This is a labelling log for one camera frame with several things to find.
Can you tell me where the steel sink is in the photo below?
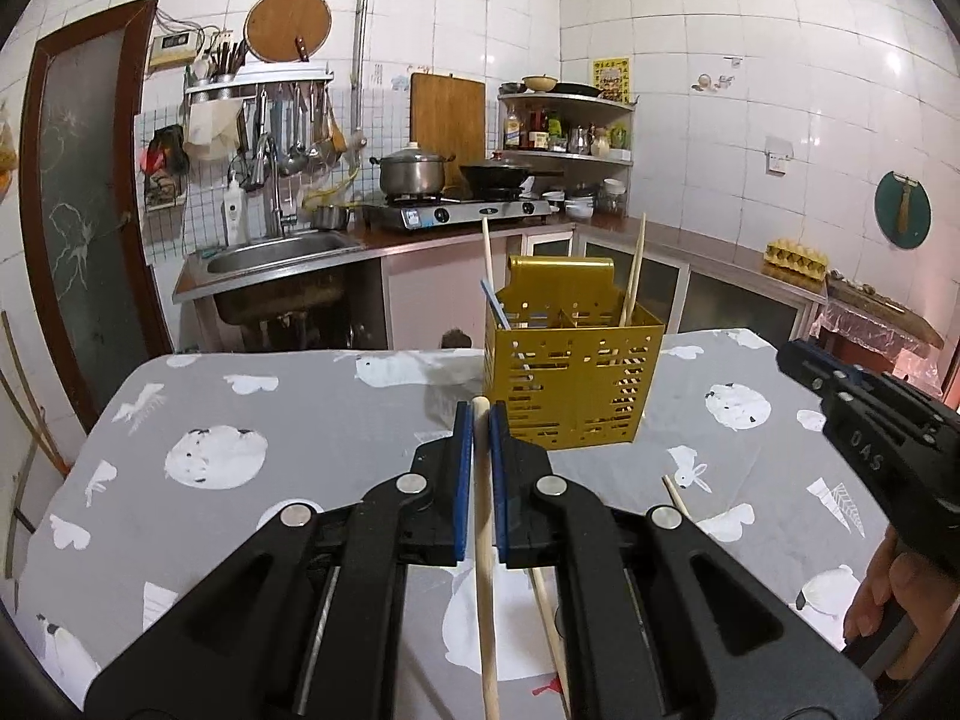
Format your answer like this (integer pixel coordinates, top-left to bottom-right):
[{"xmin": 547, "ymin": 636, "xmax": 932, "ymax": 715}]
[{"xmin": 172, "ymin": 231, "xmax": 368, "ymax": 305}]

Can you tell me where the row of hanging kitchen utensils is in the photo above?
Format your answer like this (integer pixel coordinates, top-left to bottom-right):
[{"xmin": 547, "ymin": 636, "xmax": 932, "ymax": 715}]
[{"xmin": 240, "ymin": 86, "xmax": 350, "ymax": 188}]

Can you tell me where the grey animal print tablecloth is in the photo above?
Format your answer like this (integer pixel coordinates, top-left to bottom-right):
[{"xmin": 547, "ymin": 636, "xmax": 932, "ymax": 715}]
[{"xmin": 15, "ymin": 326, "xmax": 923, "ymax": 720}]

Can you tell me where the yellow perforated utensil holder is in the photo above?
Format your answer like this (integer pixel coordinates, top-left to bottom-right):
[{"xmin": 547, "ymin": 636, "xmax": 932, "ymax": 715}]
[{"xmin": 484, "ymin": 255, "xmax": 666, "ymax": 452}]

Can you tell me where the kitchen counter with cabinets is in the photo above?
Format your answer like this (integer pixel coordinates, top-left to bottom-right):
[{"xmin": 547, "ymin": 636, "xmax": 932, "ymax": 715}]
[{"xmin": 360, "ymin": 217, "xmax": 830, "ymax": 353}]

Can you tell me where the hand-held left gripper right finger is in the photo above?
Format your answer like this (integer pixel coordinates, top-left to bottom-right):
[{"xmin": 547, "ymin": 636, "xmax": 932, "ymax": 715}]
[{"xmin": 489, "ymin": 401, "xmax": 882, "ymax": 720}]

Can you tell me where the black wok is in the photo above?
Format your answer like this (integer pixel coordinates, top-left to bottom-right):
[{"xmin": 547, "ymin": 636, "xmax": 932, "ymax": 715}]
[{"xmin": 459, "ymin": 157, "xmax": 565, "ymax": 194}]

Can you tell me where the hanging bag of oranges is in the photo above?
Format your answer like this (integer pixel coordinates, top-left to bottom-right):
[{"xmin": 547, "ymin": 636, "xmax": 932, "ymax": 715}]
[{"xmin": 0, "ymin": 101, "xmax": 20, "ymax": 200}]

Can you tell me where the light blue stick utensil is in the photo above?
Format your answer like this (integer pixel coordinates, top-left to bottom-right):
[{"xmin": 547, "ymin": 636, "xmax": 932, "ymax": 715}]
[{"xmin": 479, "ymin": 280, "xmax": 515, "ymax": 332}]

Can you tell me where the plastic covered red cabinet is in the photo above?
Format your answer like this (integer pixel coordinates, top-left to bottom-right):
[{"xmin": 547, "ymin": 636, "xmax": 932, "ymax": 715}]
[{"xmin": 817, "ymin": 300, "xmax": 938, "ymax": 391}]

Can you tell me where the person's right hand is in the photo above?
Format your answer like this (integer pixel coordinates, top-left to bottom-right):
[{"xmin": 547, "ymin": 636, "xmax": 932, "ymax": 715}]
[{"xmin": 842, "ymin": 527, "xmax": 925, "ymax": 640}]

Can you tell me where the white soap bottle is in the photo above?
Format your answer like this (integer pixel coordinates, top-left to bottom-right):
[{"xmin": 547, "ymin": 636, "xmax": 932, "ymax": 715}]
[{"xmin": 223, "ymin": 172, "xmax": 248, "ymax": 247}]

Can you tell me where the round bamboo board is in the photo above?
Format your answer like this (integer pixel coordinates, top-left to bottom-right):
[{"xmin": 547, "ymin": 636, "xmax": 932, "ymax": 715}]
[{"xmin": 245, "ymin": 0, "xmax": 333, "ymax": 63}]

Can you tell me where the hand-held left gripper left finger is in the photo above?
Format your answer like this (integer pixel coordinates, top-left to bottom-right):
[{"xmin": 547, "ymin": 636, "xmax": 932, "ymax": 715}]
[{"xmin": 82, "ymin": 399, "xmax": 475, "ymax": 720}]

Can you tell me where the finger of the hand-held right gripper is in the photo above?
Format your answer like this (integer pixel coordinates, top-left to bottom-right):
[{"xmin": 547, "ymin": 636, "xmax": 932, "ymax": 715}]
[{"xmin": 776, "ymin": 337, "xmax": 857, "ymax": 404}]

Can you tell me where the beige wall control box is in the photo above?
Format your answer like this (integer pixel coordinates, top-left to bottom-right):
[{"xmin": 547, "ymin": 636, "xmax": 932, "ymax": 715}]
[{"xmin": 148, "ymin": 31, "xmax": 197, "ymax": 70}]

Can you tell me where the green round hanging board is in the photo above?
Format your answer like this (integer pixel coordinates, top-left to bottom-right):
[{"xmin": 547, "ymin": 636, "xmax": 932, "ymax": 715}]
[{"xmin": 874, "ymin": 170, "xmax": 932, "ymax": 248}]

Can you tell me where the steel wall rack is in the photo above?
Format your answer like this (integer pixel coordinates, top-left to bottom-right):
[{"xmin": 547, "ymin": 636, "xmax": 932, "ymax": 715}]
[{"xmin": 184, "ymin": 69, "xmax": 335, "ymax": 102}]

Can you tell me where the brown glass panel door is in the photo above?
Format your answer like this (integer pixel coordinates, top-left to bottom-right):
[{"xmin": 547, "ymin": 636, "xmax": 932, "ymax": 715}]
[{"xmin": 19, "ymin": 0, "xmax": 173, "ymax": 432}]

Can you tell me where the steel faucet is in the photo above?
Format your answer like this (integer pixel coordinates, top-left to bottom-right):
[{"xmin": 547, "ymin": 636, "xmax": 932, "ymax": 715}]
[{"xmin": 255, "ymin": 133, "xmax": 297, "ymax": 237}]

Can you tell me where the metal wall pipe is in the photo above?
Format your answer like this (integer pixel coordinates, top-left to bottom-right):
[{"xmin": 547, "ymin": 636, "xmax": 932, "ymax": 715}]
[{"xmin": 351, "ymin": 0, "xmax": 376, "ymax": 136}]

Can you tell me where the steel pot with lid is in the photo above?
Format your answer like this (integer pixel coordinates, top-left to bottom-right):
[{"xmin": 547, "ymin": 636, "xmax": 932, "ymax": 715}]
[{"xmin": 370, "ymin": 142, "xmax": 457, "ymax": 197}]

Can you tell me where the wooden handled hanging peeler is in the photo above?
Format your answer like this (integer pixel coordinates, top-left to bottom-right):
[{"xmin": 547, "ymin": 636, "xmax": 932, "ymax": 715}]
[{"xmin": 895, "ymin": 174, "xmax": 920, "ymax": 235}]

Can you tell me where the rectangular wooden cutting board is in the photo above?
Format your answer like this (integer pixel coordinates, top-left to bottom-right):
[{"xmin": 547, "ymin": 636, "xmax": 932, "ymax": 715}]
[{"xmin": 409, "ymin": 71, "xmax": 487, "ymax": 173}]

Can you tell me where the yellow egg carton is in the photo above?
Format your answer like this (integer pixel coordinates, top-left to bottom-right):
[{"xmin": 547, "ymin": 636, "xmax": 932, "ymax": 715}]
[{"xmin": 763, "ymin": 238, "xmax": 832, "ymax": 277}]

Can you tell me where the wooden chopstick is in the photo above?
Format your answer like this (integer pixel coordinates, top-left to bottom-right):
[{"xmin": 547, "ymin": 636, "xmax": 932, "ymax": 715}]
[
  {"xmin": 470, "ymin": 397, "xmax": 502, "ymax": 720},
  {"xmin": 616, "ymin": 212, "xmax": 647, "ymax": 331},
  {"xmin": 661, "ymin": 474, "xmax": 689, "ymax": 524},
  {"xmin": 481, "ymin": 215, "xmax": 502, "ymax": 310},
  {"xmin": 529, "ymin": 567, "xmax": 572, "ymax": 717}
]

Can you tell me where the steel corner shelf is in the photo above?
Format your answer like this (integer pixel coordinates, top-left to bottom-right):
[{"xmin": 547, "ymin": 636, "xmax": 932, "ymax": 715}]
[{"xmin": 496, "ymin": 90, "xmax": 637, "ymax": 166}]

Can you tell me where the white hanging cloth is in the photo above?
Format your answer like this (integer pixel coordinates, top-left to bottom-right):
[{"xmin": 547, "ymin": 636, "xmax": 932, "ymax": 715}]
[{"xmin": 184, "ymin": 101, "xmax": 245, "ymax": 162}]

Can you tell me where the gas stove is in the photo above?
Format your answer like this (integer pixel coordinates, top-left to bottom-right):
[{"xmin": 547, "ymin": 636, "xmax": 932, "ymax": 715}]
[{"xmin": 365, "ymin": 195, "xmax": 554, "ymax": 233}]

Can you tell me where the yellow wall poster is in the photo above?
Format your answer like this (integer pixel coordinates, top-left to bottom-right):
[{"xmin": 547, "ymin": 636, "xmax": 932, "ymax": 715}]
[{"xmin": 592, "ymin": 58, "xmax": 631, "ymax": 101}]

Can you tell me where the row of condiment bottles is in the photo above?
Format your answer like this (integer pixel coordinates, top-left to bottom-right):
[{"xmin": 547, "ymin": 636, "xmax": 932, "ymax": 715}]
[{"xmin": 502, "ymin": 105, "xmax": 632, "ymax": 158}]

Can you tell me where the thick wooden chopping block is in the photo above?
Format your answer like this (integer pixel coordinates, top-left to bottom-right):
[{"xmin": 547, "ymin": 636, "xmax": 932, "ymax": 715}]
[{"xmin": 825, "ymin": 275, "xmax": 946, "ymax": 350}]

